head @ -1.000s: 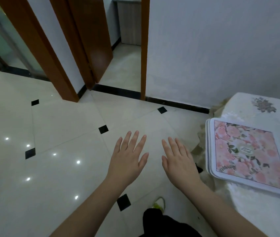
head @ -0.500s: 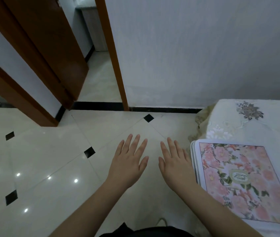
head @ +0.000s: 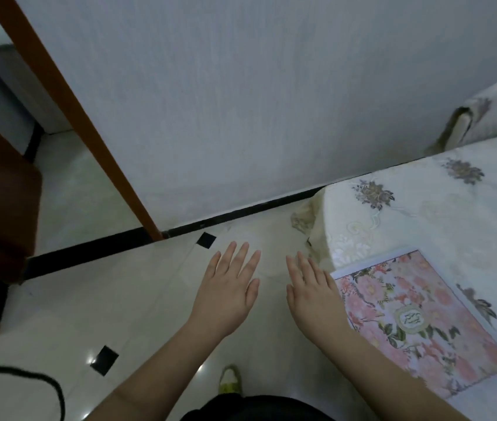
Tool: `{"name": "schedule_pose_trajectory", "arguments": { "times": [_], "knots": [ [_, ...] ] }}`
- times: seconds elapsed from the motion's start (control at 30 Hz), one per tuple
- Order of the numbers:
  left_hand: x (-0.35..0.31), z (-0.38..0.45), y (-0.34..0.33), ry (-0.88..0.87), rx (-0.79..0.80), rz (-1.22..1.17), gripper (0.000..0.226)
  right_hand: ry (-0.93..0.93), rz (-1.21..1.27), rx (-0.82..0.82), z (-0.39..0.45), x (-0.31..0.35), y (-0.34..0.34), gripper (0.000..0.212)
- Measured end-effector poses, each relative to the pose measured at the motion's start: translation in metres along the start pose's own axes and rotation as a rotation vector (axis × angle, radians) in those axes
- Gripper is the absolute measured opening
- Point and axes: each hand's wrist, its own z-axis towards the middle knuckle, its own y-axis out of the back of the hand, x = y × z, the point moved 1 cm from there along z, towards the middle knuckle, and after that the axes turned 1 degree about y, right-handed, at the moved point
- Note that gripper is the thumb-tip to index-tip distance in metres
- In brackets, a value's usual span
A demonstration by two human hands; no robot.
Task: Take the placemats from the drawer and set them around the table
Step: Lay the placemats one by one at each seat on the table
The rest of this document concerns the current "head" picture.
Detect person's left forearm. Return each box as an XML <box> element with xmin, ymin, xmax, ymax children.
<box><xmin>83</xmin><ymin>318</ymin><xmax>231</xmax><ymax>421</ymax></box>

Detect black cable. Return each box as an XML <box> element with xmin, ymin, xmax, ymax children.
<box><xmin>0</xmin><ymin>365</ymin><xmax>66</xmax><ymax>421</ymax></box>

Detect pink floral placemat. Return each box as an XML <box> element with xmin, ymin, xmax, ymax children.
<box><xmin>330</xmin><ymin>247</ymin><xmax>497</xmax><ymax>399</ymax></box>

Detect person's right hand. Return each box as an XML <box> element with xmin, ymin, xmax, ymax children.
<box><xmin>285</xmin><ymin>251</ymin><xmax>354</xmax><ymax>347</ymax></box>

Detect cloth-covered dining table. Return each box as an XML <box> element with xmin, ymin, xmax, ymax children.
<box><xmin>290</xmin><ymin>126</ymin><xmax>497</xmax><ymax>421</ymax></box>

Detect person's left hand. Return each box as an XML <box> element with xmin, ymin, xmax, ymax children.
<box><xmin>189</xmin><ymin>241</ymin><xmax>261</xmax><ymax>338</ymax></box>

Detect table with cream tablecloth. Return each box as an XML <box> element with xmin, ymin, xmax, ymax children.
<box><xmin>290</xmin><ymin>126</ymin><xmax>497</xmax><ymax>421</ymax></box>

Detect person's right forearm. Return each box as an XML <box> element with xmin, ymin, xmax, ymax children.
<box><xmin>309</xmin><ymin>326</ymin><xmax>471</xmax><ymax>421</ymax></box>

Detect person's black trousers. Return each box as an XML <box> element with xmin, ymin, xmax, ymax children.
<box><xmin>180</xmin><ymin>393</ymin><xmax>337</xmax><ymax>421</ymax></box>

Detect brown wooden door frame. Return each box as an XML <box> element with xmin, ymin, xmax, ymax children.
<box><xmin>0</xmin><ymin>0</ymin><xmax>165</xmax><ymax>347</ymax></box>

